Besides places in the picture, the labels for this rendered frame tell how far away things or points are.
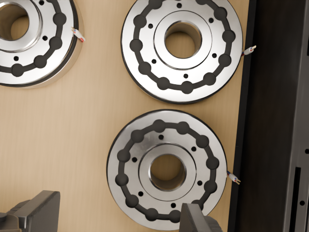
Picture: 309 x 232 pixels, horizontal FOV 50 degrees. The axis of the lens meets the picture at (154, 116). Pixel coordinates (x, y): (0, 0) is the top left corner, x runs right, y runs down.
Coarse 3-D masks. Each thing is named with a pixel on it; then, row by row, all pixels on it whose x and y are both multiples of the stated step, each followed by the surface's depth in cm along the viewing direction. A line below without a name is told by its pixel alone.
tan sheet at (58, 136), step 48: (96, 0) 30; (240, 0) 30; (96, 48) 30; (192, 48) 31; (0, 96) 30; (48, 96) 30; (96, 96) 30; (144, 96) 31; (0, 144) 30; (48, 144) 31; (96, 144) 31; (0, 192) 31; (96, 192) 31
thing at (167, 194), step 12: (156, 144) 28; (168, 144) 27; (144, 156) 27; (156, 156) 27; (180, 156) 27; (192, 156) 28; (144, 168) 27; (192, 168) 27; (144, 180) 27; (192, 180) 27; (156, 192) 27; (168, 192) 27; (180, 192) 27
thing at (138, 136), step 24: (144, 120) 27; (168, 120) 27; (192, 120) 28; (120, 144) 27; (144, 144) 28; (192, 144) 28; (216, 144) 28; (120, 168) 28; (216, 168) 28; (120, 192) 28; (144, 192) 28; (192, 192) 28; (216, 192) 28; (144, 216) 28; (168, 216) 28
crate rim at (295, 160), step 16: (304, 0) 21; (304, 16) 21; (304, 32) 21; (304, 48) 21; (304, 64) 21; (304, 80) 21; (304, 96) 21; (304, 112) 21; (304, 128) 21; (288, 144) 21; (304, 144) 21; (288, 160) 21; (304, 160) 21; (288, 176) 21; (304, 176) 21; (288, 192) 21; (304, 192) 21; (288, 208) 21; (304, 208) 21; (288, 224) 21; (304, 224) 21
